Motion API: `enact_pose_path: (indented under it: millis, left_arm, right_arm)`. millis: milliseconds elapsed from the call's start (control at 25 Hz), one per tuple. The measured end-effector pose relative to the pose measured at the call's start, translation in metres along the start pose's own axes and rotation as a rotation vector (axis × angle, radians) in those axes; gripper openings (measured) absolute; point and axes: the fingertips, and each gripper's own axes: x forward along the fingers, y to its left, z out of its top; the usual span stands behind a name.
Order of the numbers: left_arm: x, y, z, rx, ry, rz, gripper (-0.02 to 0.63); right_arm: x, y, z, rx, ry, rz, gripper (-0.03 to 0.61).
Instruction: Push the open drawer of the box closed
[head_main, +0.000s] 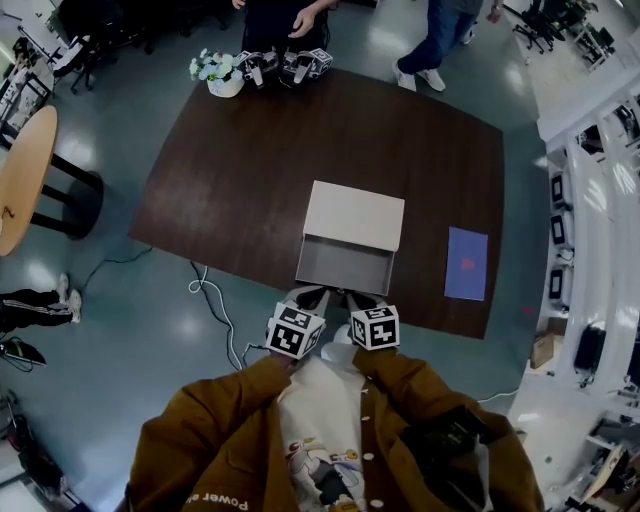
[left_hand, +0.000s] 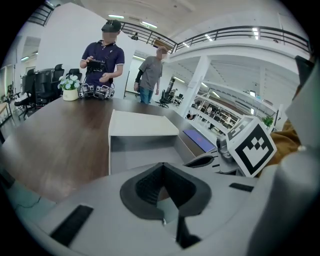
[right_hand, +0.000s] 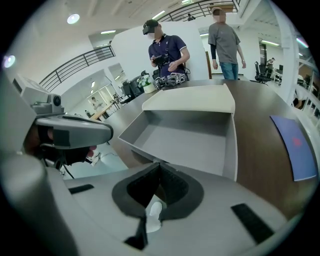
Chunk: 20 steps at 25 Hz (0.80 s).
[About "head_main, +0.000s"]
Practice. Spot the white shelving unit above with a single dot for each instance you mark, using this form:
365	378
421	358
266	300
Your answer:
590	210

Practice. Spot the black suitcase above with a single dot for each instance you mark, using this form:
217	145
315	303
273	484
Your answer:
590	347

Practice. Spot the white flower pot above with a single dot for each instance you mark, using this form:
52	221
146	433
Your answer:
220	75

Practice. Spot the dark wooden table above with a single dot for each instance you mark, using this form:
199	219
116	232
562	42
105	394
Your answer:
250	175

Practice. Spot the black bag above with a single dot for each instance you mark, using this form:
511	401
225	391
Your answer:
22	352

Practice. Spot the spare hand-held gripper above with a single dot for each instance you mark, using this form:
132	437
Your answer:
307	65
257	67

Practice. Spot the round light wooden table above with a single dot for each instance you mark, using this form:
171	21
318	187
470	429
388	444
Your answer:
25	175

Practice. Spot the white printed shirt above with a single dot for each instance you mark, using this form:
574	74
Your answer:
320	410

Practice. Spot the person's white shoe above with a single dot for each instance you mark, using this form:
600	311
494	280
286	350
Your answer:
341	334

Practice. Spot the person's left forearm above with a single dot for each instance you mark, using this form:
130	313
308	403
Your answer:
225	395

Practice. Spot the person's right forearm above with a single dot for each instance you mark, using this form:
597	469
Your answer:
415	385

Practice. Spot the purple booklet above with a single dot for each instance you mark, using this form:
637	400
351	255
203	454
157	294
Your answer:
466	262

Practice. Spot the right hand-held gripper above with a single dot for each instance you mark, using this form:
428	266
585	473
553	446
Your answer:
375	330

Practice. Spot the black chest device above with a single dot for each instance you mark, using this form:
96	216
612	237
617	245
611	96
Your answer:
445	435

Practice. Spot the black office chair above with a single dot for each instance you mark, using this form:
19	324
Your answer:
540	22

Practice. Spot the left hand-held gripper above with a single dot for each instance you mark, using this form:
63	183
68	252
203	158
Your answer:
292	332

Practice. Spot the brown jacket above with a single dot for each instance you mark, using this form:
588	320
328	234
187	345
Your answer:
200	450

